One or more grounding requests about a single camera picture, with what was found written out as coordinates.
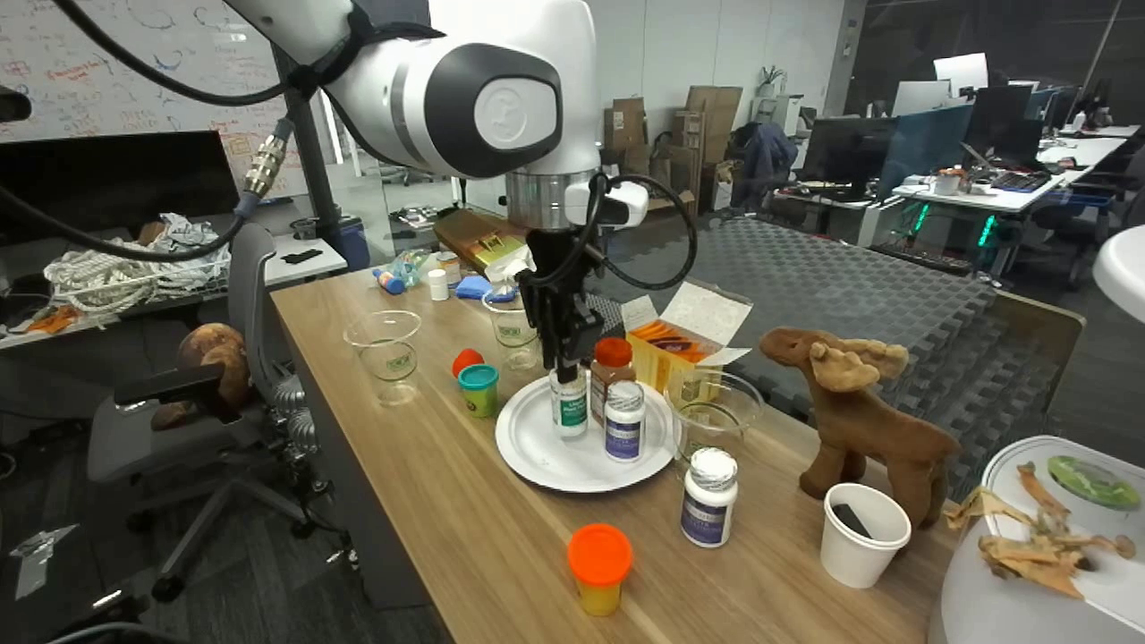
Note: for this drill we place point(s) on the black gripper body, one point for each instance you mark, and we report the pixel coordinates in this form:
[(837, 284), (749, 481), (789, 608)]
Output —
[(559, 279)]

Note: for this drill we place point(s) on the orange-capped brown spice bottle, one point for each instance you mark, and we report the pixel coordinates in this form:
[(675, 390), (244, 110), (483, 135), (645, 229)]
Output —
[(613, 359)]

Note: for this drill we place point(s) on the white pill bottle green label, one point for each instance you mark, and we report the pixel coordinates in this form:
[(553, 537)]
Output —
[(570, 410)]

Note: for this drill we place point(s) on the white pill bottle blue label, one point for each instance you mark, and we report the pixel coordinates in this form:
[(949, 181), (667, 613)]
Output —
[(708, 502), (622, 425)]

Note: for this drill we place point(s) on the clear plastic cup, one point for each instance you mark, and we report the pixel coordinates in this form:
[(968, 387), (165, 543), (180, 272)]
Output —
[(716, 412), (382, 352), (510, 327)]

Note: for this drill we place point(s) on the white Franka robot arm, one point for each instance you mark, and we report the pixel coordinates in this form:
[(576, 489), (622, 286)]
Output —
[(475, 110)]

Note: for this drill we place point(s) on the white paper plate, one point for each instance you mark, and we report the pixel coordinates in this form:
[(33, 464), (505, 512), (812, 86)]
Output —
[(549, 459)]

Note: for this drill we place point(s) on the grey patterned box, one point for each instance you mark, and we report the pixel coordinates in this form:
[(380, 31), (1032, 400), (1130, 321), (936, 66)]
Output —
[(608, 327)]

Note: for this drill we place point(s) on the tan wrist-mounted block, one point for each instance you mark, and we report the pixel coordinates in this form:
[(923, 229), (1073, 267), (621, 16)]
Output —
[(483, 238)]

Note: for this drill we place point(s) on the small red round object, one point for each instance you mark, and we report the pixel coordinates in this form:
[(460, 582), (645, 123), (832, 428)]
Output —
[(465, 359)]

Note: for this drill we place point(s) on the blue cloth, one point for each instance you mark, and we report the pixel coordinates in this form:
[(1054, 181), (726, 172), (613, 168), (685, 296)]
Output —
[(468, 286)]

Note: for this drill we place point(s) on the yellow open tea box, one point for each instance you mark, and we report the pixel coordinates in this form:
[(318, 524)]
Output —
[(667, 352)]

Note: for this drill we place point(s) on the small white lidded container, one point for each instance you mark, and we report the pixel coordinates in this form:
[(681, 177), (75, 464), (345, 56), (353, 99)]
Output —
[(436, 286)]

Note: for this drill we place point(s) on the brown cardboard box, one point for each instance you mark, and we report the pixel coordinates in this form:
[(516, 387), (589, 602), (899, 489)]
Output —
[(713, 125), (626, 130)]

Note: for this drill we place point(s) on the white side tabletop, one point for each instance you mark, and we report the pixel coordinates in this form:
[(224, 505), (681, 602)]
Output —
[(325, 272)]

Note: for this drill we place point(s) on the small black remote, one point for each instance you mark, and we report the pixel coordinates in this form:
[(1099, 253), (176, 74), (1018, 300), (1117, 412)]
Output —
[(301, 257)]

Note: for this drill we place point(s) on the black vertical pole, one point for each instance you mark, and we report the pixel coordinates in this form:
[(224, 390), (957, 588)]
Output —
[(311, 181)]

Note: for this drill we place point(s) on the dark foam floor mat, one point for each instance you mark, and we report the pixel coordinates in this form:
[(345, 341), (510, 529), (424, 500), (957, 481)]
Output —
[(836, 286)]

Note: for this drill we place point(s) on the brown moose plush toy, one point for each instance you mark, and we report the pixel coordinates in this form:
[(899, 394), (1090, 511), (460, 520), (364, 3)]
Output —
[(864, 431)]

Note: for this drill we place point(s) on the black computer monitor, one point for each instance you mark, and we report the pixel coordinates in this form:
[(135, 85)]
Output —
[(846, 152)]

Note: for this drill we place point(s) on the small black object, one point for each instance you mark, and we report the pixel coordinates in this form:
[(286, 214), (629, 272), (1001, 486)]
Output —
[(851, 520)]

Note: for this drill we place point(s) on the brown round plush toy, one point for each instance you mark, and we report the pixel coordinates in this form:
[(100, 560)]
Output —
[(214, 359)]

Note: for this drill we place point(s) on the white paper cup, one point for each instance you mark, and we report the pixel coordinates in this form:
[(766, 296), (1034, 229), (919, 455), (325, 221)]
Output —
[(859, 557)]

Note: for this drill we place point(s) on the grey crumpled cloth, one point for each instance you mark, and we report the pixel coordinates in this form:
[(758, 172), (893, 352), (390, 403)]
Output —
[(192, 253)]

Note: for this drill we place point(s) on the grey office chair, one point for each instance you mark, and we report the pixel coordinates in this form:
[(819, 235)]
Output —
[(165, 441)]

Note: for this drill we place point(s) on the white office desk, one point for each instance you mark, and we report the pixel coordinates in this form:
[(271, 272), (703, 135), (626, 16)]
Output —
[(988, 191)]

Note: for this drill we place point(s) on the lit computer monitor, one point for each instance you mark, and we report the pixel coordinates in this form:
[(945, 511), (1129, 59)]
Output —
[(958, 74)]

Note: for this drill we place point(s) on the tan wood scraps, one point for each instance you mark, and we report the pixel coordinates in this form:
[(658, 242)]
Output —
[(1038, 557)]

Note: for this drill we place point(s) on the white plastic bin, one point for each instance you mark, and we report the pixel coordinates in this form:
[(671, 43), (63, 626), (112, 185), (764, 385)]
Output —
[(1023, 608)]

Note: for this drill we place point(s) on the green flat round object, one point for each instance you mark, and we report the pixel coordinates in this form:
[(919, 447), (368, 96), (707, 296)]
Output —
[(1097, 486)]

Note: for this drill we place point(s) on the white paper scrap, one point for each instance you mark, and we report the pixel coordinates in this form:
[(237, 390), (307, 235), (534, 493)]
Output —
[(39, 560)]

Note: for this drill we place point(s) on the white round table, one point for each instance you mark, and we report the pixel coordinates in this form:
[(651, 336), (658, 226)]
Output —
[(1125, 272)]

